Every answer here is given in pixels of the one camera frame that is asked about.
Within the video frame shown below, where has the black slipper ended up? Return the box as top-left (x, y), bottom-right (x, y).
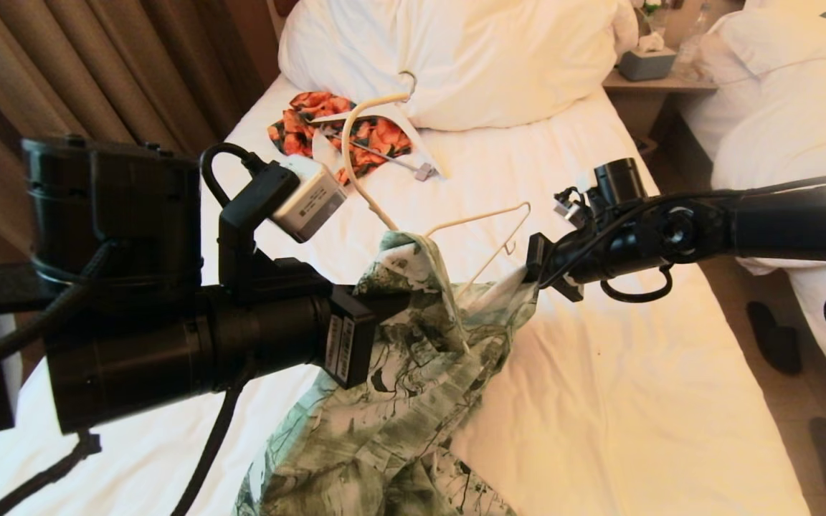
top-left (746, 302), bottom-right (801, 375)

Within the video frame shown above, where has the black left camera cable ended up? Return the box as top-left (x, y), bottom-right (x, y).
top-left (200, 142), bottom-right (270, 212)

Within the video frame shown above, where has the green floral print shirt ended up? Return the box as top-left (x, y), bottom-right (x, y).
top-left (234, 231), bottom-right (539, 516)

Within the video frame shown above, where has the clear plastic bottle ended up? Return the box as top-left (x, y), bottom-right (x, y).
top-left (675, 11), bottom-right (709, 67)

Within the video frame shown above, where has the white hanger with metal bar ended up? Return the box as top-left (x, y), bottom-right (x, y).
top-left (310, 70), bottom-right (448, 182)

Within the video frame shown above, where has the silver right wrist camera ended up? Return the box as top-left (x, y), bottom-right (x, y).
top-left (555, 188), bottom-right (593, 229)

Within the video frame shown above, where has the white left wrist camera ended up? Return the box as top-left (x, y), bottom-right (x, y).
top-left (270, 156), bottom-right (348, 243)

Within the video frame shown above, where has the wooden nightstand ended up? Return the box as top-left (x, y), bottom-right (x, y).
top-left (603, 68), bottom-right (718, 144)

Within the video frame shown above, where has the orange floral garment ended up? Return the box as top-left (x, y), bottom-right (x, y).
top-left (267, 92), bottom-right (414, 186)

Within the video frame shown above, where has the brown wooden headboard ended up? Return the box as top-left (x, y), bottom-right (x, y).
top-left (270, 0), bottom-right (303, 37)

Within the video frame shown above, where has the cream wire clothes hanger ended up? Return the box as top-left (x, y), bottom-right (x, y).
top-left (341, 92), bottom-right (532, 355)

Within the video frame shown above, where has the white duvet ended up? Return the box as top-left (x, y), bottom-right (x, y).
top-left (678, 61), bottom-right (826, 277)

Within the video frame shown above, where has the white pillow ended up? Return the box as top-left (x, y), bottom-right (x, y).
top-left (278, 0), bottom-right (636, 132)
top-left (700, 0), bottom-right (826, 80)

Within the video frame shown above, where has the brown curtain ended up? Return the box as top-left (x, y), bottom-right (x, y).
top-left (0, 0), bottom-right (270, 266)

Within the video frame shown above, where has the small potted plant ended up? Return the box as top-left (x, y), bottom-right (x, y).
top-left (628, 0), bottom-right (665, 37)

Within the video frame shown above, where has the grey tissue box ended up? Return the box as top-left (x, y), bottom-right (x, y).
top-left (619, 32), bottom-right (677, 82)

